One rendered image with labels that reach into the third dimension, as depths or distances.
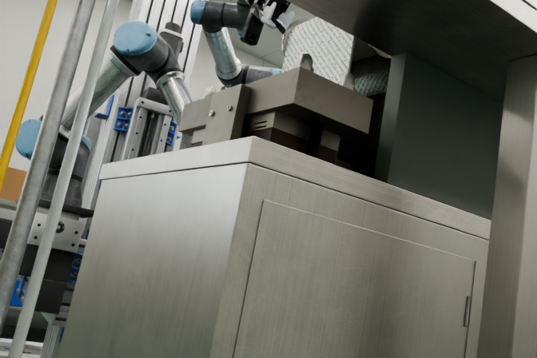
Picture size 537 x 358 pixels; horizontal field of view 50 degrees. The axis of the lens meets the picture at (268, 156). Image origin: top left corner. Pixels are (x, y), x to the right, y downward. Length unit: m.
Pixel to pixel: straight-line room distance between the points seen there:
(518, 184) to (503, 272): 0.14
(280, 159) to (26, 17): 4.17
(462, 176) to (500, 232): 0.20
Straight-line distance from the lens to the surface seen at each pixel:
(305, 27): 1.31
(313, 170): 0.87
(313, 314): 0.88
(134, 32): 1.75
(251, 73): 2.07
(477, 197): 1.17
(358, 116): 0.95
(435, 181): 1.07
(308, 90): 0.89
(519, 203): 0.96
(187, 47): 2.29
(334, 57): 1.18
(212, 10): 1.79
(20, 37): 4.84
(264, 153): 0.82
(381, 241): 0.96
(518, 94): 1.02
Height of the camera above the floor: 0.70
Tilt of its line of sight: 12 degrees up
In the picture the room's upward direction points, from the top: 11 degrees clockwise
